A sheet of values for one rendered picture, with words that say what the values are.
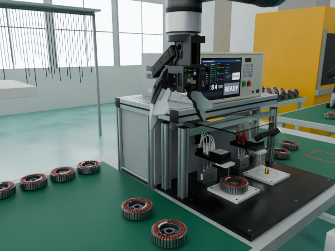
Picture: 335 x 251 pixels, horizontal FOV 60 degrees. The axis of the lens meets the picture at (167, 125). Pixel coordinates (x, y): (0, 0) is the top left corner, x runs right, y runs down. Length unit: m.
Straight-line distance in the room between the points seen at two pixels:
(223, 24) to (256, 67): 3.96
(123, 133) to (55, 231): 0.55
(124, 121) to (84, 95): 6.44
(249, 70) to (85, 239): 0.96
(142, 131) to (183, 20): 0.73
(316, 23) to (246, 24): 3.13
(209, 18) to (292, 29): 1.34
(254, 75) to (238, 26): 6.41
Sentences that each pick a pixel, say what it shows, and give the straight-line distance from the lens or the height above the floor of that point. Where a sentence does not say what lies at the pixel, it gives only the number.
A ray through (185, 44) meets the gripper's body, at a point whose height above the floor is 1.33.
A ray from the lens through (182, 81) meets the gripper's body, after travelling 0.59.
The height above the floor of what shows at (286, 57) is 1.26.
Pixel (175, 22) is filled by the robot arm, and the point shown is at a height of 1.38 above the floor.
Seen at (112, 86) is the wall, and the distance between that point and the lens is 8.14.
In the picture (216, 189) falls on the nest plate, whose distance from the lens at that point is 1.21.
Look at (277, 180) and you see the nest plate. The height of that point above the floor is 0.78.
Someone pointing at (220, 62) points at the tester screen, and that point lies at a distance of 1.22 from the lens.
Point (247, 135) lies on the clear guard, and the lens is 1.00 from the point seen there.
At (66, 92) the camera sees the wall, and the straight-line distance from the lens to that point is 7.61.
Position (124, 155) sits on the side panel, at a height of 0.84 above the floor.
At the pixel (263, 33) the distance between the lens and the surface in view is 5.19.
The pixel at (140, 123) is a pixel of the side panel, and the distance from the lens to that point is 1.26.
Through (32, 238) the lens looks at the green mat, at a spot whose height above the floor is 0.75.
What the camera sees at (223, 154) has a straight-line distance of 1.20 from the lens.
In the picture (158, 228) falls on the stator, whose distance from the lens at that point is 0.97.
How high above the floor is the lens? 1.32
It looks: 14 degrees down
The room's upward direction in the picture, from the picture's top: straight up
